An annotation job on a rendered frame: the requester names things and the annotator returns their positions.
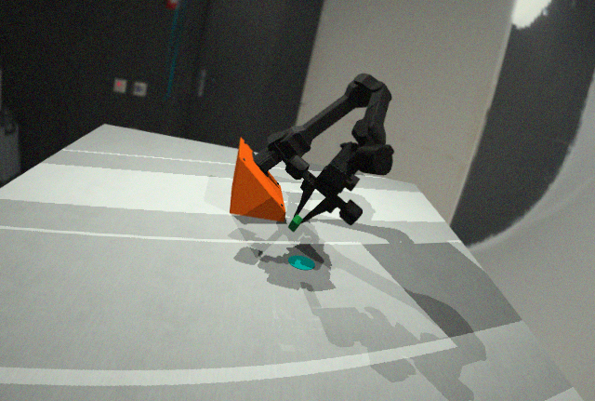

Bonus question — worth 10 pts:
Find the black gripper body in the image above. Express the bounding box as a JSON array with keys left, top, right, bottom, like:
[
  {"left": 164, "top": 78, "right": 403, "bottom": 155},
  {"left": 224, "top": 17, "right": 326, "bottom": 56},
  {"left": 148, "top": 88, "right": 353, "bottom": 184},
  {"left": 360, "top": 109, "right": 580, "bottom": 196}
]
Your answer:
[{"left": 285, "top": 155, "right": 363, "bottom": 225}]

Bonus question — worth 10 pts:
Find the green rectangular post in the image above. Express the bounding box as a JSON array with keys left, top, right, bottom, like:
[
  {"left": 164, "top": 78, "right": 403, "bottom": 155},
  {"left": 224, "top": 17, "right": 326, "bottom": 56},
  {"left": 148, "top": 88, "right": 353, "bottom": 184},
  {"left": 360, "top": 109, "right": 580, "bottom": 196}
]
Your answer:
[{"left": 288, "top": 214, "right": 303, "bottom": 232}]

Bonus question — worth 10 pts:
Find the cyan circle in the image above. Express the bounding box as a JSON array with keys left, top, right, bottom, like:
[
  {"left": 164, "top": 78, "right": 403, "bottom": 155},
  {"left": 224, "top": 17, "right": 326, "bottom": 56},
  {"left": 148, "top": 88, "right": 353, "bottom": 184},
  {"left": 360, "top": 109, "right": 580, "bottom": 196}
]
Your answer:
[{"left": 288, "top": 256, "right": 315, "bottom": 270}]

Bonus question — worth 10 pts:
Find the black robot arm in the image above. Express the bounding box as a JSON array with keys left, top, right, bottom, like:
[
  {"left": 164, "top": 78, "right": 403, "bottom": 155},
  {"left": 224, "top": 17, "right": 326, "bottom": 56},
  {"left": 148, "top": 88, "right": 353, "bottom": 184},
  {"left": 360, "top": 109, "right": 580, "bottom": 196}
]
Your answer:
[{"left": 251, "top": 74, "right": 394, "bottom": 194}]

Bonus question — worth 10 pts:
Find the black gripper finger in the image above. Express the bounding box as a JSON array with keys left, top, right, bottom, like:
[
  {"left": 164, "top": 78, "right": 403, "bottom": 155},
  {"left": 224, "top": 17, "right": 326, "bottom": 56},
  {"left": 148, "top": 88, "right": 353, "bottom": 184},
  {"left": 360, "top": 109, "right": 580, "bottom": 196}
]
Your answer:
[
  {"left": 301, "top": 197, "right": 337, "bottom": 224},
  {"left": 294, "top": 179, "right": 316, "bottom": 218}
]

